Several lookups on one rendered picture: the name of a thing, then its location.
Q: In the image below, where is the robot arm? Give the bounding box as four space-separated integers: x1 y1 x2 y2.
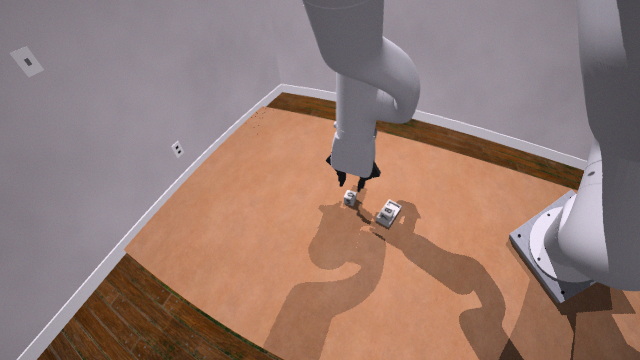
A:
302 0 640 291

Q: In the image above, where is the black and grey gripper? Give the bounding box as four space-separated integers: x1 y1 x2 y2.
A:
326 132 381 192

